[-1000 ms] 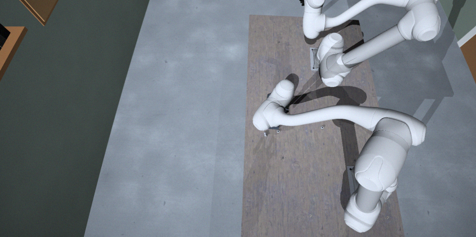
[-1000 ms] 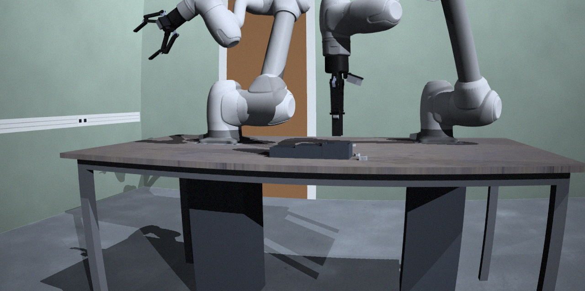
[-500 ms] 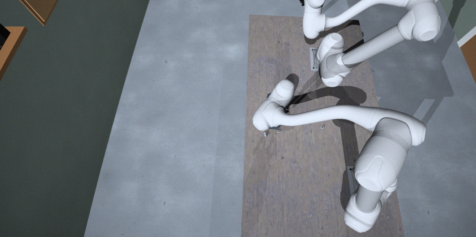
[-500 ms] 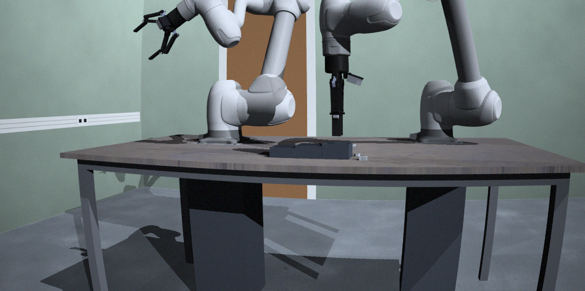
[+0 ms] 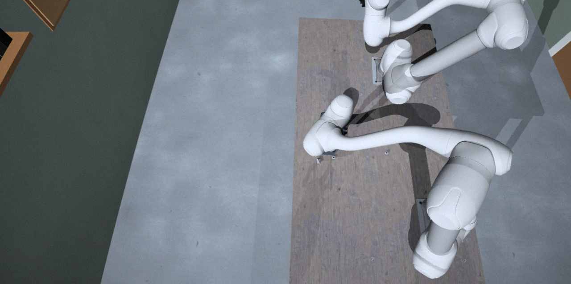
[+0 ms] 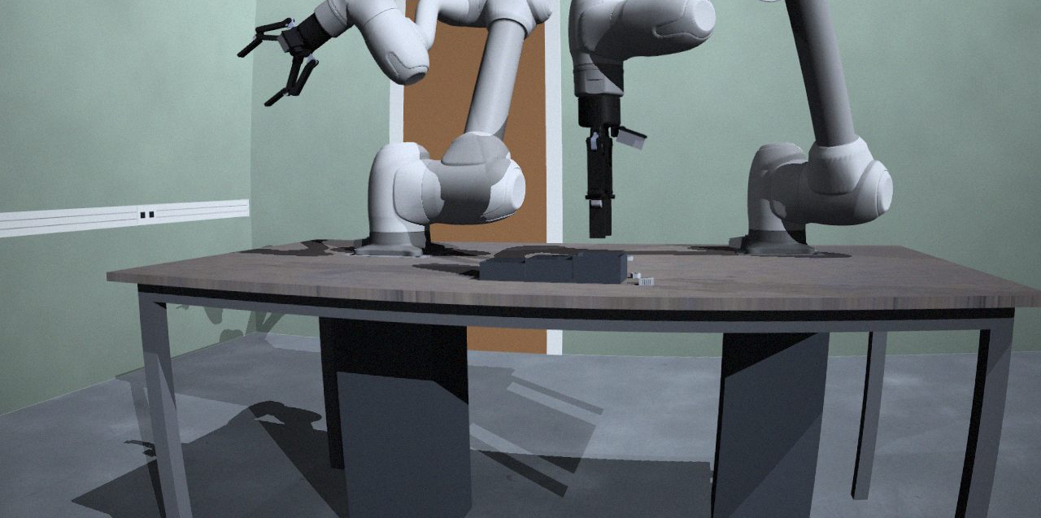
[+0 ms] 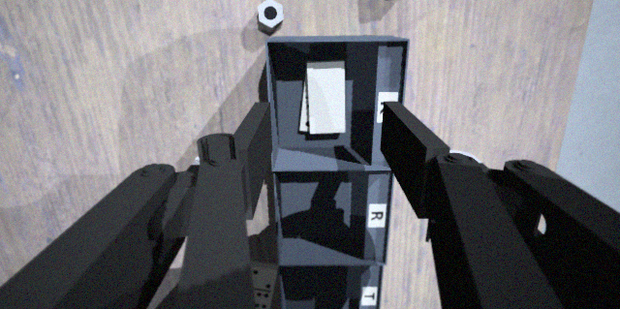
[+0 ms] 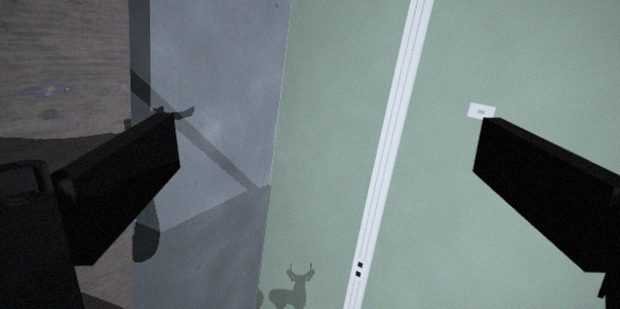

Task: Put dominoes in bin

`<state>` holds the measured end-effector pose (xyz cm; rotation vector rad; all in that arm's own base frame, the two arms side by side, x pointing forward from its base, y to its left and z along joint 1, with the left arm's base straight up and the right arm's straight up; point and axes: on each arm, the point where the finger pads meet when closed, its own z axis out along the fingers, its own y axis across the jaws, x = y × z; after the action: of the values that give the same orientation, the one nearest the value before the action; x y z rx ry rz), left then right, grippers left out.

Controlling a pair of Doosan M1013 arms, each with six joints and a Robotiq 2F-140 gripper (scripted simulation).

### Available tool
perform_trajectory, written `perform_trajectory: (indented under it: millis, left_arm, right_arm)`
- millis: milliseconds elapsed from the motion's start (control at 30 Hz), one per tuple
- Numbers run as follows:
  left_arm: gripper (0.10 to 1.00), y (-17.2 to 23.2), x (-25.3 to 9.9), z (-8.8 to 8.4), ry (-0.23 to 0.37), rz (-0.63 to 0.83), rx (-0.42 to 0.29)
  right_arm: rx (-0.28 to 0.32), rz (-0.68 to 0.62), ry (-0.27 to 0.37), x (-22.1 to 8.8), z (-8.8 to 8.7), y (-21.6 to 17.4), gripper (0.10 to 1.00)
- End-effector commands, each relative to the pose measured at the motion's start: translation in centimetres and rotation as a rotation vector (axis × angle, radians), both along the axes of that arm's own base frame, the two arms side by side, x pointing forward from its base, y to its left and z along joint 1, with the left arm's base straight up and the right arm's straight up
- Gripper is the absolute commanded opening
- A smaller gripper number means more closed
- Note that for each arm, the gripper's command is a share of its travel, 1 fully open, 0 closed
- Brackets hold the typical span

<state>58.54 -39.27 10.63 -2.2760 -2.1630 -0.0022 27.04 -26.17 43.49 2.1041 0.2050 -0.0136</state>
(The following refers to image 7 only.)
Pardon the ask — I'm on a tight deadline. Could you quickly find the white domino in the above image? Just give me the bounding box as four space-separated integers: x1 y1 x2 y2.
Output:
251 261 278 309
299 65 310 132
307 60 345 134

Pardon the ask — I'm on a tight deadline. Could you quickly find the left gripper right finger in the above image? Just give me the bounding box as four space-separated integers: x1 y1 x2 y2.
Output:
380 101 620 309

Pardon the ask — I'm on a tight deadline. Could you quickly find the dark grey three-compartment bin rack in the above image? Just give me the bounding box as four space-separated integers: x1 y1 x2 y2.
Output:
265 36 410 309

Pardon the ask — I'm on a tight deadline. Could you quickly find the white hex nut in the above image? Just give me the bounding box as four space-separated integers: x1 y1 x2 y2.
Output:
258 0 284 27

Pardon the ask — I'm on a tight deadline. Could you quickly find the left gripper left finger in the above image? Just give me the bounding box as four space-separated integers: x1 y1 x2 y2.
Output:
0 102 272 309

